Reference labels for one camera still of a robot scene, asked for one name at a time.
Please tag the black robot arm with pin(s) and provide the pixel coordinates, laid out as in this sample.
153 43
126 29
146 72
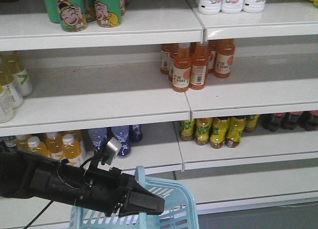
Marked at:
26 174

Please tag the cola bottle red label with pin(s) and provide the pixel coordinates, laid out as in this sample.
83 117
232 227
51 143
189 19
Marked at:
309 120
290 120
272 121

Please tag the orange juice bottle white label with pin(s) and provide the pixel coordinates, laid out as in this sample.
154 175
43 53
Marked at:
55 145
72 150
37 146

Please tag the green cartoon drink can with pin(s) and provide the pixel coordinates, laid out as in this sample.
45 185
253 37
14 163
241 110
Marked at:
108 13
72 15

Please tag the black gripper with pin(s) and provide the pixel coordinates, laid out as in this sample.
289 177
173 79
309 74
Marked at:
110 191

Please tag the yellow lemon tea bottle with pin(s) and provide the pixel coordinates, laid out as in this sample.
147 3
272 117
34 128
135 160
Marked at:
219 129
236 127
251 123
203 126
187 129

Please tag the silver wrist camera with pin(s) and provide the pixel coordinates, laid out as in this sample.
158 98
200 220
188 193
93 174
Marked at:
109 151

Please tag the white peach drink bottle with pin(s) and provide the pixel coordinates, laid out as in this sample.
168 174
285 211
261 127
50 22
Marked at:
231 6
209 7
253 6

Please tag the orange C100 drink bottle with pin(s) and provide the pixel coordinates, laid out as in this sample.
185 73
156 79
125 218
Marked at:
200 60
182 68
224 59

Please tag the pale yellow juice bottle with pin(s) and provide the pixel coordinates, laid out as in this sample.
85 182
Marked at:
6 110
9 85
19 71

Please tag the blue sports drink bottle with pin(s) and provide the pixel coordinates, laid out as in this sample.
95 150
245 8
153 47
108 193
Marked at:
98 137
135 133
121 133

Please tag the light blue plastic basket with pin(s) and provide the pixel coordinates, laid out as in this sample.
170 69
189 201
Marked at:
179 210

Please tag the white metal shelving unit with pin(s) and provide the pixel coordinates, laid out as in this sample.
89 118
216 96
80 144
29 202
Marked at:
110 76

